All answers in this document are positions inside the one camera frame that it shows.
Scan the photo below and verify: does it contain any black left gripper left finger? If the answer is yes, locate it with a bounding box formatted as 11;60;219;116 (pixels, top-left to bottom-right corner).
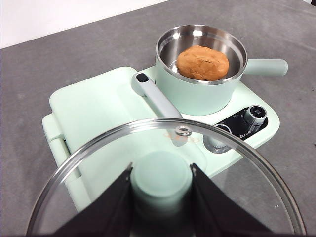
53;161;134;237

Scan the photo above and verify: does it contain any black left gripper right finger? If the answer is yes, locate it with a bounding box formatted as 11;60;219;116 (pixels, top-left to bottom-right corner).
189;162;273;237

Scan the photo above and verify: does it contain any glass lid with green knob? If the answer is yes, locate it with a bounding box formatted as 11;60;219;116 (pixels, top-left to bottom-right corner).
26;118;307;237

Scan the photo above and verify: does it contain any mint green steamer pot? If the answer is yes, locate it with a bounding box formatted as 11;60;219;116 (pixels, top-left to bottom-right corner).
155;24;289;116

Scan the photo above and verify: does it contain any silver control knob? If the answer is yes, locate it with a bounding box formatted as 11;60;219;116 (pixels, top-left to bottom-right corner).
202;123;236;155
245;105;268;126

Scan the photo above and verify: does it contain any silver griddle cover handle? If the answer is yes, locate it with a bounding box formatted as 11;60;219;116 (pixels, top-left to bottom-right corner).
130;72;184;119

